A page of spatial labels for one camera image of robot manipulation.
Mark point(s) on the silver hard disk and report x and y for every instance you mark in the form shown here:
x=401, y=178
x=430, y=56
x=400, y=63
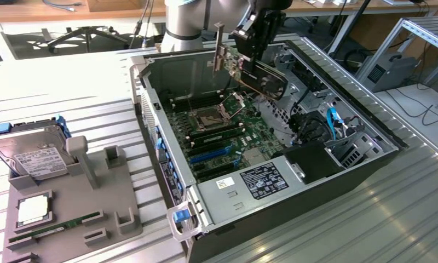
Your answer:
x=25, y=148

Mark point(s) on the open black PC case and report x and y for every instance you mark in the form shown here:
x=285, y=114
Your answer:
x=313, y=197

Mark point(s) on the CPU socket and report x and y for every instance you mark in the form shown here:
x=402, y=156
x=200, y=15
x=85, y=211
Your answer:
x=208, y=119

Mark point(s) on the wooden desk white legs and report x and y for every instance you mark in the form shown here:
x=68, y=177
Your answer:
x=313, y=9

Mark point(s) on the silver disk bay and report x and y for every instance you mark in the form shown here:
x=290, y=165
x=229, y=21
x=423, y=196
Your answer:
x=350, y=154

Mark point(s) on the silver power supply unit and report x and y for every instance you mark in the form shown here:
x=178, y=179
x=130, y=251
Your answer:
x=233, y=202

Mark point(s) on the silver drive cage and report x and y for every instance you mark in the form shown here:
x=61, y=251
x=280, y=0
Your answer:
x=273, y=120

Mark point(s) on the grey equipment box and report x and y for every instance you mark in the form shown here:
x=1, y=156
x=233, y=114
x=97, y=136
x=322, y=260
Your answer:
x=390, y=71

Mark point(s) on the silver chipset heatsink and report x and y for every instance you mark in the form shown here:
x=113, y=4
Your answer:
x=253, y=156

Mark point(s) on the blue slot cover clip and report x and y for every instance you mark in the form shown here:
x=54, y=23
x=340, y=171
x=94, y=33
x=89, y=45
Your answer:
x=176, y=175
x=170, y=165
x=160, y=142
x=181, y=189

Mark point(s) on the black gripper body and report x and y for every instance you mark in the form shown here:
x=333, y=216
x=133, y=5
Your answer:
x=272, y=6

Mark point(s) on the aluminium frame rack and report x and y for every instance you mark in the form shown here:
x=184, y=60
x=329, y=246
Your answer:
x=430, y=27

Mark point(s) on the blue case latch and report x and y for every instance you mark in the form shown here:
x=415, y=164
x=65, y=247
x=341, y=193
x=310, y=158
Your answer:
x=180, y=215

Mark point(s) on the black plastic shroud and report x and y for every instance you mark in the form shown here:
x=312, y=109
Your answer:
x=310, y=161

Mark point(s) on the metal socket cover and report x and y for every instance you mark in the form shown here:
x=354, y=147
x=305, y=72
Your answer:
x=233, y=96

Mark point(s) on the green motherboard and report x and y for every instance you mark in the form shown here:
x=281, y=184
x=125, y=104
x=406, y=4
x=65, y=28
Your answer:
x=256, y=128

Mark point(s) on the black expansion slot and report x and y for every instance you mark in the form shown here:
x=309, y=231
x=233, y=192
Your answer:
x=214, y=167
x=204, y=148
x=220, y=175

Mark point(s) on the grey parts rack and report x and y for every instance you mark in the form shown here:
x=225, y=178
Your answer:
x=76, y=202

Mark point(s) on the black stand pole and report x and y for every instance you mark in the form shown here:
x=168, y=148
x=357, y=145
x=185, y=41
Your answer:
x=350, y=24

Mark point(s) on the green RAM stick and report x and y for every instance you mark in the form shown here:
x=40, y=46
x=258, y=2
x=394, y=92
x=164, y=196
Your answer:
x=58, y=227

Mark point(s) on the graphics card with metal bracket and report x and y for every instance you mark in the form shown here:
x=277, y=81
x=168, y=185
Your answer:
x=270, y=85

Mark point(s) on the silver CPU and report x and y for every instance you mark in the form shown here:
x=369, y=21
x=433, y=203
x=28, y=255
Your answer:
x=32, y=209

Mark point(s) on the dark RAM stick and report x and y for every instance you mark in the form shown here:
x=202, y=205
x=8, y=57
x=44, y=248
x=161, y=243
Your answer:
x=218, y=137

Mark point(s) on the brown wooden box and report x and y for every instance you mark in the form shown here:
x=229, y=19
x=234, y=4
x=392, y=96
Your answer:
x=113, y=5

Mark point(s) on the blue expansion slot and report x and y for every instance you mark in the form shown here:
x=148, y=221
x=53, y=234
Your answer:
x=208, y=155

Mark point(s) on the socket locking lever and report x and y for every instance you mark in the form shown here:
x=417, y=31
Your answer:
x=190, y=102

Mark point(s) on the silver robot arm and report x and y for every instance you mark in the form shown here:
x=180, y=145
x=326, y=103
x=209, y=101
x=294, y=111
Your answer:
x=184, y=27

